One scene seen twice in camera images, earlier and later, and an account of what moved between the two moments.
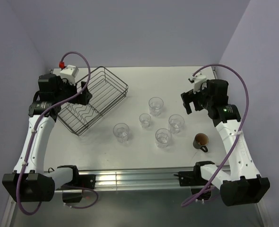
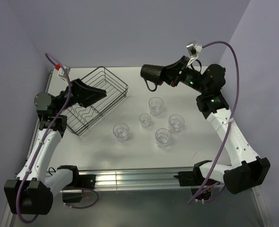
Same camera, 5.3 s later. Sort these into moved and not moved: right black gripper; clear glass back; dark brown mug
Moved: right black gripper; dark brown mug
Not moved: clear glass back
